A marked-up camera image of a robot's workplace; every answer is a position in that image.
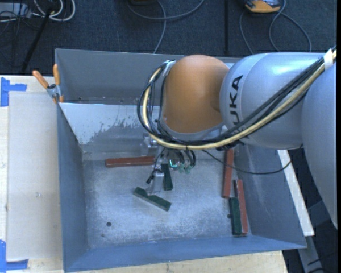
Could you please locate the dark green flat block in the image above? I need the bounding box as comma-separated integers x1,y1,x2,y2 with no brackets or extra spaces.
228,197,243,237
161,163,174,191
133,186,172,212

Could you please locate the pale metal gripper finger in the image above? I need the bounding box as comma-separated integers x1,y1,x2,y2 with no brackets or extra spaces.
145,171,165,196

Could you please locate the grey metal bin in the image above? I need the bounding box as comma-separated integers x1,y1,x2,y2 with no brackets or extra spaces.
54,48,315,273

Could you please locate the red-brown flat block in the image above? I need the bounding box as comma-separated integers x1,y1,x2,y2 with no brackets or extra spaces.
234,179,249,235
105,155,156,168
222,148,235,200

